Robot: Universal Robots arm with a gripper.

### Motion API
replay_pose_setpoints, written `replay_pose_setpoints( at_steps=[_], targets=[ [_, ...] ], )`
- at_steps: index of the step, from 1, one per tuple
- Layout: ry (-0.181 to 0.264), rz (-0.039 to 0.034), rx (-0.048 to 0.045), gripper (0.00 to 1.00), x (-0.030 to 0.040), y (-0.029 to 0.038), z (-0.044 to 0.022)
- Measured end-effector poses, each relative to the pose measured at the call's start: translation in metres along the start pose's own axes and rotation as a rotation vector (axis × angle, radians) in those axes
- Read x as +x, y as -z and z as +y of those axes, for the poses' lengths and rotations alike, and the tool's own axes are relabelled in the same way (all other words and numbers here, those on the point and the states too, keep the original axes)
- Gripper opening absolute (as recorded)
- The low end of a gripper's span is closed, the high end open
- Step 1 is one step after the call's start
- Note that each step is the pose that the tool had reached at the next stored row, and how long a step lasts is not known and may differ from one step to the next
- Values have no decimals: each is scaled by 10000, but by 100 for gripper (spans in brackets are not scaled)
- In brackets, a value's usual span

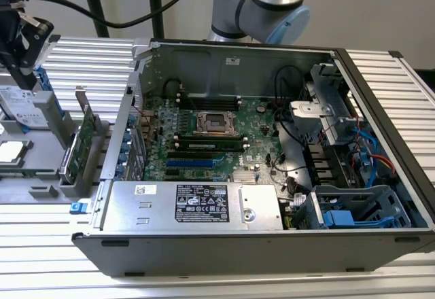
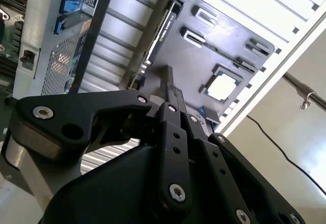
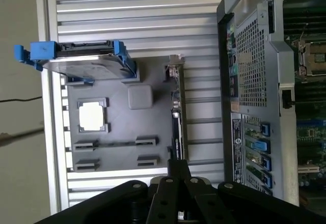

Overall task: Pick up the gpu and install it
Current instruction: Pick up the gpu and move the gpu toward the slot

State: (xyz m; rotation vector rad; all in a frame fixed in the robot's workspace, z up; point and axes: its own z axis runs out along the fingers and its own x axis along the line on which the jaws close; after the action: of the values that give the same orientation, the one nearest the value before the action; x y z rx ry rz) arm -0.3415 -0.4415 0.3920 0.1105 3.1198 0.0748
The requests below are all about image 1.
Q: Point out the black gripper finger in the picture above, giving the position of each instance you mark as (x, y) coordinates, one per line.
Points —
(39, 40)
(10, 62)

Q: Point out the green graphics card black cooler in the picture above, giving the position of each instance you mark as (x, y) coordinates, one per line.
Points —
(81, 142)

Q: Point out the black table corner cap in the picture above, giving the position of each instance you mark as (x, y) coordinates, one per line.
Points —
(395, 54)
(54, 39)

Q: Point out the hard disk in blue carrier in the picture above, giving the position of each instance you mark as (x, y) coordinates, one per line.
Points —
(23, 115)

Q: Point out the silver CPU chip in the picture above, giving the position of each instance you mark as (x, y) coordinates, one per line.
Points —
(10, 151)

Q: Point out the grey plastic parts rack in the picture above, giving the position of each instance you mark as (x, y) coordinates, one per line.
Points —
(44, 158)

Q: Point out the green RAM stick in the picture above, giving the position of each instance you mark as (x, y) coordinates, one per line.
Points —
(30, 170)

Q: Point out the blue plastic case latch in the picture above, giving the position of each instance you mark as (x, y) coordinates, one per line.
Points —
(78, 208)

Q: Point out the black RAM slot bank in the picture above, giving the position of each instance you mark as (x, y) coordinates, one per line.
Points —
(214, 103)
(210, 137)

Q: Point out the long black expansion slot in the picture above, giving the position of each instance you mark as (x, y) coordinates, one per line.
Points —
(190, 155)

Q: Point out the CPU socket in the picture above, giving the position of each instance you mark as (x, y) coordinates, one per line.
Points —
(217, 121)

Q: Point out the black RAM stick white label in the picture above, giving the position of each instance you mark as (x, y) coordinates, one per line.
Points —
(204, 146)

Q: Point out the silver power supply unit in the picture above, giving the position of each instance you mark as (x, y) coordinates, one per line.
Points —
(159, 210)

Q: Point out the green motherboard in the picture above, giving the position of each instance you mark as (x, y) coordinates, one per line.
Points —
(251, 132)

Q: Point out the silver coin cell battery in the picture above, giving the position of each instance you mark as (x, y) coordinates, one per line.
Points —
(261, 108)

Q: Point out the silver chipset heatsink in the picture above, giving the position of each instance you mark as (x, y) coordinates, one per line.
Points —
(244, 176)

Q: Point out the grey open PC case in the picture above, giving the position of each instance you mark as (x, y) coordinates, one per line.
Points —
(238, 255)

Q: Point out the blue plastic disk tray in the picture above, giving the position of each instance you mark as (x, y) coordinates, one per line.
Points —
(338, 218)

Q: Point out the grey plastic disk bay cage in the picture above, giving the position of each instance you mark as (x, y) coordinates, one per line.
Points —
(353, 192)

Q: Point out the silver metal drive bracket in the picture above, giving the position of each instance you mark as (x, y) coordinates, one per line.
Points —
(307, 110)

